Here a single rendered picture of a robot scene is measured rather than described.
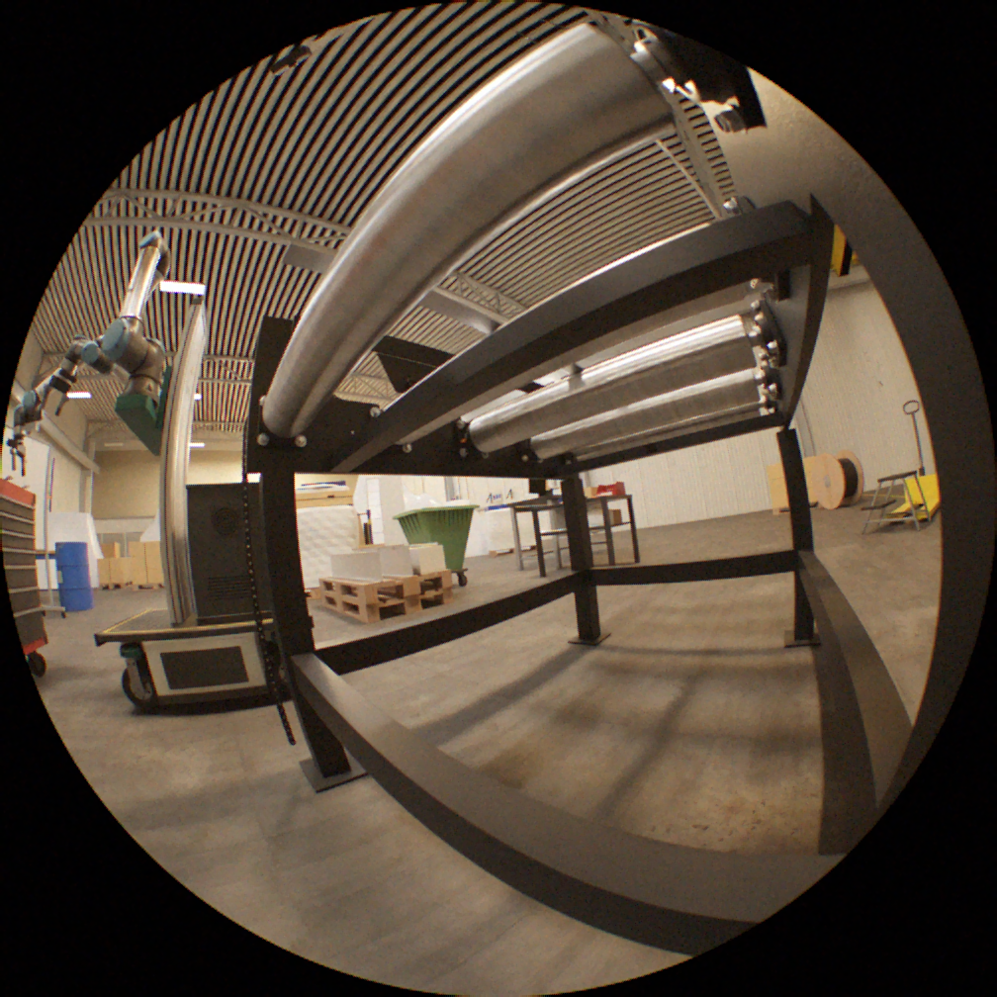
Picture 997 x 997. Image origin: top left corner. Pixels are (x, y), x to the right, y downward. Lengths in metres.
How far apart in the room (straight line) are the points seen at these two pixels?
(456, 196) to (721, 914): 0.48
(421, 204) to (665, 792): 0.91
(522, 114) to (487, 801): 0.50
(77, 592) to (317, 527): 3.76
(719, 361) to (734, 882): 0.74
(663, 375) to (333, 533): 3.89
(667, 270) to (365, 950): 0.86
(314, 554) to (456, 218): 4.08
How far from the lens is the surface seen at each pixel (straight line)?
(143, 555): 8.83
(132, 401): 1.59
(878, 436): 11.51
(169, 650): 1.43
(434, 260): 0.34
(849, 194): 0.20
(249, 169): 9.44
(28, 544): 2.37
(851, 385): 11.56
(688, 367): 0.74
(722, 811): 0.74
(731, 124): 0.32
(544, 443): 1.22
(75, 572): 5.69
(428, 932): 0.63
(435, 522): 3.53
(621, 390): 0.78
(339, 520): 4.21
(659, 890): 0.25
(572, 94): 0.28
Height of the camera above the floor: 0.56
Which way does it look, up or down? 5 degrees up
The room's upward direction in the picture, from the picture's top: 7 degrees counter-clockwise
